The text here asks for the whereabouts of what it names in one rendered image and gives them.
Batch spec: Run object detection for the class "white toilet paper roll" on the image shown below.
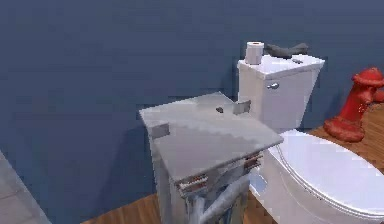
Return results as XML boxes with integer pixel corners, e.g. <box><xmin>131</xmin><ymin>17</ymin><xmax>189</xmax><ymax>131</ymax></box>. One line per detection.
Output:
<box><xmin>244</xmin><ymin>41</ymin><xmax>265</xmax><ymax>66</ymax></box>

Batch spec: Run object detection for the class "red toilet plunger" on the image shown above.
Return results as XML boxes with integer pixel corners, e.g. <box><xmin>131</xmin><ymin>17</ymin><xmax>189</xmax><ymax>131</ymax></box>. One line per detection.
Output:
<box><xmin>322</xmin><ymin>67</ymin><xmax>384</xmax><ymax>144</ymax></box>

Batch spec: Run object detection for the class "dark grey cloth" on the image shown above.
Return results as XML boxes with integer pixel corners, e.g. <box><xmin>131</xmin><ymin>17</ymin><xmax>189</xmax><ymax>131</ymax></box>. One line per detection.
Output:
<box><xmin>264</xmin><ymin>42</ymin><xmax>310</xmax><ymax>60</ymax></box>

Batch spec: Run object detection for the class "grey metal bin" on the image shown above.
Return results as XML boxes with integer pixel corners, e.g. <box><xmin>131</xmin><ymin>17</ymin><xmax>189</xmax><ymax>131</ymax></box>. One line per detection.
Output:
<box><xmin>138</xmin><ymin>91</ymin><xmax>285</xmax><ymax>224</ymax></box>

